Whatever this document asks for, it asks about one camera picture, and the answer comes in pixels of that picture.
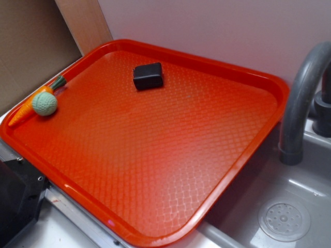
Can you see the brown cardboard panel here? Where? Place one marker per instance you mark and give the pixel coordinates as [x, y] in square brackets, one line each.
[36, 45]

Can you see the orange toy carrot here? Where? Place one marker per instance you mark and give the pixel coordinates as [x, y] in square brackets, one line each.
[26, 110]

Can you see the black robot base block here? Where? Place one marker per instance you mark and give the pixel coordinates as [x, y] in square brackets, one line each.
[22, 191]

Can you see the black rectangular block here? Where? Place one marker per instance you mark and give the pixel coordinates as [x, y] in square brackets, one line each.
[148, 76]

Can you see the grey curved sink faucet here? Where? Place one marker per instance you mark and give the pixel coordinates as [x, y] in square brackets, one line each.
[300, 103]

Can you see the dark faucet handle knob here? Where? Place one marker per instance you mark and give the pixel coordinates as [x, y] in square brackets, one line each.
[321, 125]

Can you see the grey plastic toy sink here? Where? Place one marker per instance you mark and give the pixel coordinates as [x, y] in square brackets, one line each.
[270, 204]

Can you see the light green textured ball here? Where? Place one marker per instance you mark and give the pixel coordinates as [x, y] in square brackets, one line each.
[44, 104]

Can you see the light wooden board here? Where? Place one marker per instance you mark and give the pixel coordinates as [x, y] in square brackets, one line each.
[86, 23]

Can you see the orange plastic serving tray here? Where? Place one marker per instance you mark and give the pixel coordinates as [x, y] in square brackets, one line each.
[149, 164]

